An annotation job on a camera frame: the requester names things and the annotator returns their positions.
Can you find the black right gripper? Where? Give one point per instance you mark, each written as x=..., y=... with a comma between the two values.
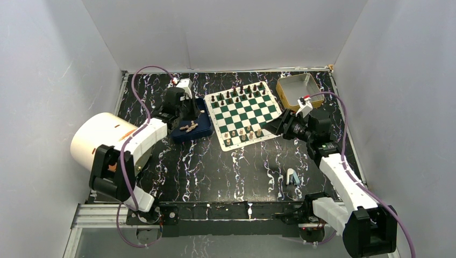
x=276, y=126

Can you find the white orange cylindrical appliance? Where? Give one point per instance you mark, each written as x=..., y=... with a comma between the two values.
x=102, y=129

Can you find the gold tin box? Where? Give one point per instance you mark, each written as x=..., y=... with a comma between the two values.
x=290, y=89

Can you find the small white blue stapler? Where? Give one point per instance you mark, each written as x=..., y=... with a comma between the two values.
x=292, y=177

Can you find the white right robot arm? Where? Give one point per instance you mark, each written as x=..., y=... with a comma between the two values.
x=366, y=227

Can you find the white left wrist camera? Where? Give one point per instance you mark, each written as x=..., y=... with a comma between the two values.
x=186, y=84

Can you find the dark blue tin box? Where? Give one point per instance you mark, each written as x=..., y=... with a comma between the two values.
x=203, y=128

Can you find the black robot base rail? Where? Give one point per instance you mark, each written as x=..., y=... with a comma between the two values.
x=285, y=219

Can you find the green white chess board mat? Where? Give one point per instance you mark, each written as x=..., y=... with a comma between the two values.
x=254, y=112

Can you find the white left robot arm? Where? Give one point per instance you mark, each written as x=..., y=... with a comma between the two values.
x=114, y=169

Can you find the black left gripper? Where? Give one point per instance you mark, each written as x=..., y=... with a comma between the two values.
x=196, y=112

